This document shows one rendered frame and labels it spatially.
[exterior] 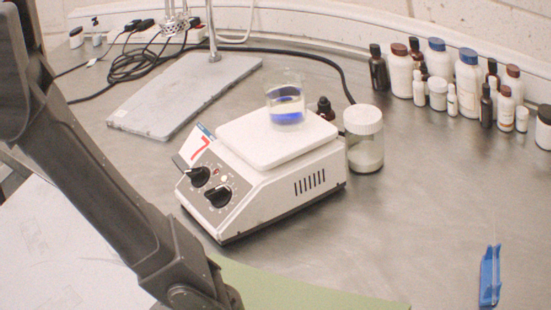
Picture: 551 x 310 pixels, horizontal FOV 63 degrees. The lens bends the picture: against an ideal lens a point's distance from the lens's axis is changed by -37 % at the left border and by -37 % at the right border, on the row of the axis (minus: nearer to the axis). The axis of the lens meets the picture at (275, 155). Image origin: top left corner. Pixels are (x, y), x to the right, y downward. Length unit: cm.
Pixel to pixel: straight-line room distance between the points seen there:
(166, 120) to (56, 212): 33
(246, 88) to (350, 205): 39
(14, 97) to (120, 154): 69
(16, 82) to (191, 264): 25
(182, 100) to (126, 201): 70
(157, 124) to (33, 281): 48
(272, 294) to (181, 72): 70
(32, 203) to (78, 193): 60
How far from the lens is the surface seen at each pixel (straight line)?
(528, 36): 116
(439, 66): 112
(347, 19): 128
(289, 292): 70
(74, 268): 88
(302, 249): 83
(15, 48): 42
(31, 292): 87
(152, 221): 52
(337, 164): 89
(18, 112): 44
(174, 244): 53
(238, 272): 74
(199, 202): 87
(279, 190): 85
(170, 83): 126
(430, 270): 77
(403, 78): 111
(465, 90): 106
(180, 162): 102
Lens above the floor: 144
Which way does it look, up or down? 33 degrees down
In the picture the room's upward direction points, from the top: 8 degrees counter-clockwise
